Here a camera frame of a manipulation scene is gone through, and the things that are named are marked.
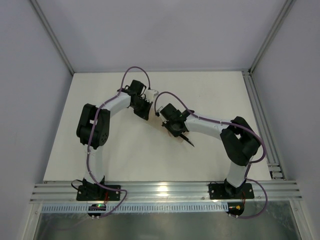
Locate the beige cloth napkin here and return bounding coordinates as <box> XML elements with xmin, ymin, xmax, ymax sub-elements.
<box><xmin>161</xmin><ymin>124</ymin><xmax>187</xmax><ymax>143</ymax></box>

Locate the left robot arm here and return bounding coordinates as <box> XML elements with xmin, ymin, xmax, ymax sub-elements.
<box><xmin>76</xmin><ymin>80</ymin><xmax>159</xmax><ymax>197</ymax></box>

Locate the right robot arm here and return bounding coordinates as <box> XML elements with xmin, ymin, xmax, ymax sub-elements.
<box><xmin>155</xmin><ymin>103</ymin><xmax>262</xmax><ymax>198</ymax></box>

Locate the right controller board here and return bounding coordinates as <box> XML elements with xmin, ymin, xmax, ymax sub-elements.
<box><xmin>226</xmin><ymin>202</ymin><xmax>245</xmax><ymax>218</ymax></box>

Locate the controller board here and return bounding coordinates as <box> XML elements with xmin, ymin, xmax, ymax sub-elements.
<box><xmin>226</xmin><ymin>202</ymin><xmax>245</xmax><ymax>218</ymax></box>
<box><xmin>87</xmin><ymin>203</ymin><xmax>106</xmax><ymax>219</ymax></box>

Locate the left controller board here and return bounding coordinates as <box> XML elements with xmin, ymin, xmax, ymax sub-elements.
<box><xmin>87</xmin><ymin>203</ymin><xmax>106</xmax><ymax>219</ymax></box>

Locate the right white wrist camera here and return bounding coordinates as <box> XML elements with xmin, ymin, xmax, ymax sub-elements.
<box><xmin>155</xmin><ymin>108</ymin><xmax>162</xmax><ymax>117</ymax></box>

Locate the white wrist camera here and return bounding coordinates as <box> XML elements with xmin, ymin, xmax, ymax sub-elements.
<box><xmin>144</xmin><ymin>89</ymin><xmax>159</xmax><ymax>103</ymax></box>
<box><xmin>155</xmin><ymin>108</ymin><xmax>162</xmax><ymax>117</ymax></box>

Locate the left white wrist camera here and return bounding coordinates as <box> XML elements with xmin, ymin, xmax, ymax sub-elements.
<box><xmin>144</xmin><ymin>89</ymin><xmax>159</xmax><ymax>103</ymax></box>

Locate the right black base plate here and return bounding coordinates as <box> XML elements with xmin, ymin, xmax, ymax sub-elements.
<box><xmin>208</xmin><ymin>182</ymin><xmax>255</xmax><ymax>200</ymax></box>

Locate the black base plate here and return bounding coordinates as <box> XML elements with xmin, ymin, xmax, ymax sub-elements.
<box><xmin>76</xmin><ymin>184</ymin><xmax>121</xmax><ymax>202</ymax></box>
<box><xmin>208</xmin><ymin>182</ymin><xmax>255</xmax><ymax>200</ymax></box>

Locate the slotted cable duct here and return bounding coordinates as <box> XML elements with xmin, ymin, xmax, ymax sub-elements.
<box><xmin>40</xmin><ymin>201</ymin><xmax>228</xmax><ymax>214</ymax></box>

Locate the front aluminium rail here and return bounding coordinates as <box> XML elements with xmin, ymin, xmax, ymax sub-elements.
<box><xmin>30</xmin><ymin>180</ymin><xmax>303</xmax><ymax>203</ymax></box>

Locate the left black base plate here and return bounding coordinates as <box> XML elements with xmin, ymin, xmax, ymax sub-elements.
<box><xmin>76</xmin><ymin>184</ymin><xmax>121</xmax><ymax>202</ymax></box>

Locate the right aluminium side rail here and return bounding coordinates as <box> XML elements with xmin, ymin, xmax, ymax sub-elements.
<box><xmin>242</xmin><ymin>70</ymin><xmax>286</xmax><ymax>181</ymax></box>

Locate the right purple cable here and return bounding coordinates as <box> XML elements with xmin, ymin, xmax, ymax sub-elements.
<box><xmin>153</xmin><ymin>91</ymin><xmax>268</xmax><ymax>220</ymax></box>

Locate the left aluminium frame post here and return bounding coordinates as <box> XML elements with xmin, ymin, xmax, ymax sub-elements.
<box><xmin>28</xmin><ymin>0</ymin><xmax>75</xmax><ymax>76</ymax></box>

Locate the aluminium frame post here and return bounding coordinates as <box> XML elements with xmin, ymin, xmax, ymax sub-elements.
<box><xmin>28</xmin><ymin>0</ymin><xmax>75</xmax><ymax>76</ymax></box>
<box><xmin>248</xmin><ymin>0</ymin><xmax>296</xmax><ymax>75</ymax></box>

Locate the right aluminium frame post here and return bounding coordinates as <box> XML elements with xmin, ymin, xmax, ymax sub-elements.
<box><xmin>248</xmin><ymin>0</ymin><xmax>296</xmax><ymax>75</ymax></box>

